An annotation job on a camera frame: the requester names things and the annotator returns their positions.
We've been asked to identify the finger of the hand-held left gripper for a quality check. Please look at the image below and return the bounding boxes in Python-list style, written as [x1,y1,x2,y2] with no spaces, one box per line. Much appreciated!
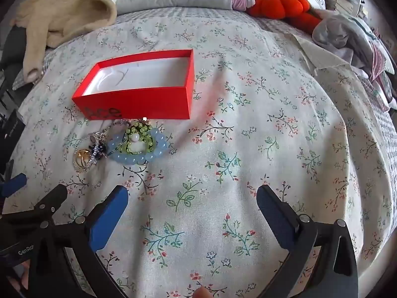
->
[0,184,68,224]
[0,174,28,200]

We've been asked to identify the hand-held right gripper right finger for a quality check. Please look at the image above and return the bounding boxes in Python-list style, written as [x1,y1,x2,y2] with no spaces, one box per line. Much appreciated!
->
[257,185,359,298]

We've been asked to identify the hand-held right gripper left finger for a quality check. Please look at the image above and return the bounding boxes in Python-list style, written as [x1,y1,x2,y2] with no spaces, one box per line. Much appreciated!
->
[34,186,129,298]

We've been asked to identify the green bead bracelet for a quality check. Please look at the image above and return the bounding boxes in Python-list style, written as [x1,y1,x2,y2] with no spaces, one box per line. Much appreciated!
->
[124,122,155,156]

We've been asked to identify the thin multicolour beaded bracelet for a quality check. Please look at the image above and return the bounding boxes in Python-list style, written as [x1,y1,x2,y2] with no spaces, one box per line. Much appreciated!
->
[89,119,131,149]

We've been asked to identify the blue bead bracelet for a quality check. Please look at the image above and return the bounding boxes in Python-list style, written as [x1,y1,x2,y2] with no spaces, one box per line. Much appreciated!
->
[107,127,170,166]

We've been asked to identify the red cardboard box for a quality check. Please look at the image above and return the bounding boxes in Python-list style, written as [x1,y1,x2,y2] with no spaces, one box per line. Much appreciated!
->
[72,49,195,121]

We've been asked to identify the person's left hand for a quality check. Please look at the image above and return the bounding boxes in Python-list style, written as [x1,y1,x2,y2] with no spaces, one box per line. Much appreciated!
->
[9,259,32,292]

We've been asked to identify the person's right hand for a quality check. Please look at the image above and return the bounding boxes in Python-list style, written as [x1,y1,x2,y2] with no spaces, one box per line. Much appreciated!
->
[192,286,215,298]

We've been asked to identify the black printed box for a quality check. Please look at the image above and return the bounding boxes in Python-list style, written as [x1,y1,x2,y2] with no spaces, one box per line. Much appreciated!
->
[0,109,26,150]

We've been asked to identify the floral quilt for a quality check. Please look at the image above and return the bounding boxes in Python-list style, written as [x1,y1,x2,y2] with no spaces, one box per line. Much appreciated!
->
[6,6,397,298]

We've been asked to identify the beige fleece blanket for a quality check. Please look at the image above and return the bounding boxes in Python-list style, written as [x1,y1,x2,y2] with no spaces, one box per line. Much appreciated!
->
[11,0,118,78]

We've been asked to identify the crumpled grey clothes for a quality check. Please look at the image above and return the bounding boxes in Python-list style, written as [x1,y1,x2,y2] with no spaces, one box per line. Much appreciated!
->
[312,9,397,81]

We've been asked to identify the small orange pumpkin plush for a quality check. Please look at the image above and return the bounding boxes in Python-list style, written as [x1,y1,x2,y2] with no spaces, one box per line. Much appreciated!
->
[287,10,324,34]

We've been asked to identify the large orange pumpkin plush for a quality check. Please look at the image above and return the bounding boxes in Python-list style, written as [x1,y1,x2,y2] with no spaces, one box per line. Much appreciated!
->
[247,0,307,18]

